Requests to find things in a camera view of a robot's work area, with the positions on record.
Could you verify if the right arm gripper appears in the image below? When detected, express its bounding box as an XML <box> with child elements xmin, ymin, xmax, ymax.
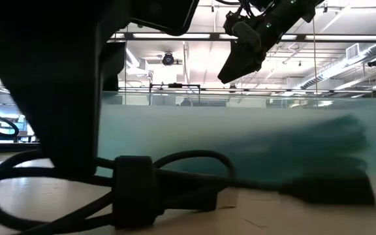
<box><xmin>217</xmin><ymin>0</ymin><xmax>293</xmax><ymax>84</ymax></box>

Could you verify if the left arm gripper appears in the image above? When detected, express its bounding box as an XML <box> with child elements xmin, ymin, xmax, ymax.
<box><xmin>0</xmin><ymin>0</ymin><xmax>199</xmax><ymax>91</ymax></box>

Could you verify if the black USB cable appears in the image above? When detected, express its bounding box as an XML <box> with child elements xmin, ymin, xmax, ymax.
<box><xmin>0</xmin><ymin>149</ymin><xmax>376</xmax><ymax>235</ymax></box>

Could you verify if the green translucent plastic tray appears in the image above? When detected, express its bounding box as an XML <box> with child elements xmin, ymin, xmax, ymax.
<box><xmin>97</xmin><ymin>90</ymin><xmax>376</xmax><ymax>183</ymax></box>

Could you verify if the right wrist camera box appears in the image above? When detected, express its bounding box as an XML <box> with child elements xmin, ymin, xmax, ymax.
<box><xmin>232</xmin><ymin>21</ymin><xmax>262</xmax><ymax>50</ymax></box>

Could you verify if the black overhead camera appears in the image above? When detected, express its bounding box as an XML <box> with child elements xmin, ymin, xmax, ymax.
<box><xmin>161</xmin><ymin>52</ymin><xmax>176</xmax><ymax>67</ymax></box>

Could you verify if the silver ceiling air duct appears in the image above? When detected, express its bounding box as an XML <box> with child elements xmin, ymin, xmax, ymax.
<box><xmin>300</xmin><ymin>42</ymin><xmax>376</xmax><ymax>89</ymax></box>

